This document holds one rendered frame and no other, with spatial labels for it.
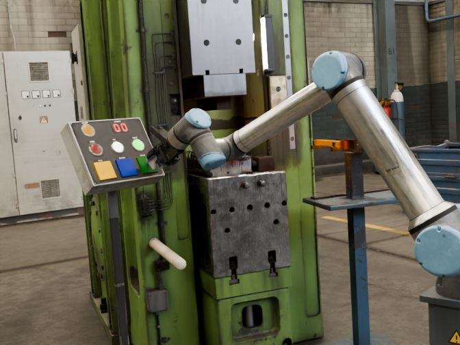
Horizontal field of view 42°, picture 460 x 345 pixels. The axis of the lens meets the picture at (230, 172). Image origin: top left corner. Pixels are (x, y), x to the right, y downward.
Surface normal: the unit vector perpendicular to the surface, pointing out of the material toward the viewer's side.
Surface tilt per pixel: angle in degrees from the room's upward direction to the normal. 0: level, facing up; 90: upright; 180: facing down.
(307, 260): 90
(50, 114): 90
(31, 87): 90
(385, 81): 90
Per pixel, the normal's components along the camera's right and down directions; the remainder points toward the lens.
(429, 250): -0.54, 0.19
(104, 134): 0.58, -0.47
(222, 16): 0.35, 0.07
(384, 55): -0.88, 0.11
